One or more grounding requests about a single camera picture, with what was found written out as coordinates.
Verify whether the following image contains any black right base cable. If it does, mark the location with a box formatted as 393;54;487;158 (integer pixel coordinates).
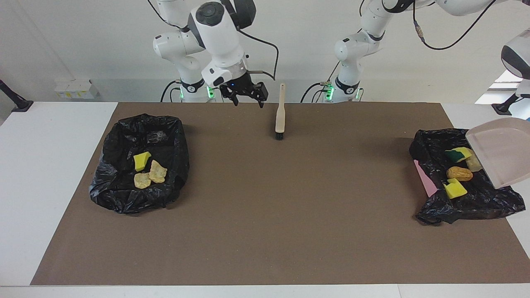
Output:
161;80;183;103

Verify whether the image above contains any beige brush with black bristles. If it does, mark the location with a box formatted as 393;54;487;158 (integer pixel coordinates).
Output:
275;83;286;140

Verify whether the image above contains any brown sponge piece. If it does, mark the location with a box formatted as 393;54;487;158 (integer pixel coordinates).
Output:
447;166;473;182

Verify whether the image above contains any pink bin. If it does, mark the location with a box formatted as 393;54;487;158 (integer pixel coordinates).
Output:
414;161;438;198

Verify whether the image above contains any yellow and green sponge piece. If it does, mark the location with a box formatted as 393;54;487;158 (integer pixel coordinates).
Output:
445;147;473;163

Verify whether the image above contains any black clamp stand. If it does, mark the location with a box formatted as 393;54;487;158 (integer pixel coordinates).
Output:
492;93;523;115
0;79;34;113

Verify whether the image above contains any black base cable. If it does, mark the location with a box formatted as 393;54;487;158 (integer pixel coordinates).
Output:
300;62;340;103
161;80;183;103

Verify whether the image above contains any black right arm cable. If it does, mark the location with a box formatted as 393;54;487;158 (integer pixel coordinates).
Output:
147;0;279;81

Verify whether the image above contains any brown table mat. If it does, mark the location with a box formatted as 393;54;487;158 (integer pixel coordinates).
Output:
30;102;530;286

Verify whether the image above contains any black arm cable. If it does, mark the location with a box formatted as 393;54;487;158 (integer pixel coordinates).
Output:
412;0;497;51
147;0;279;81

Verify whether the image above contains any black left base cable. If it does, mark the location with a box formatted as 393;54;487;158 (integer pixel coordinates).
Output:
300;62;340;103

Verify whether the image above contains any beige plastic dustpan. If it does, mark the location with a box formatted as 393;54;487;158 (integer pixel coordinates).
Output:
465;117;530;187

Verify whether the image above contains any white socket box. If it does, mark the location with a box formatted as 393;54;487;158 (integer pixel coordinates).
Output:
55;79;99;100

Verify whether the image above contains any black trash bag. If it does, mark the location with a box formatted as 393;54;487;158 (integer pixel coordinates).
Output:
409;128;525;225
89;114;190;214

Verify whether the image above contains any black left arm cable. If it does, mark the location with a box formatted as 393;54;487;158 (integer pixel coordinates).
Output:
412;0;497;51

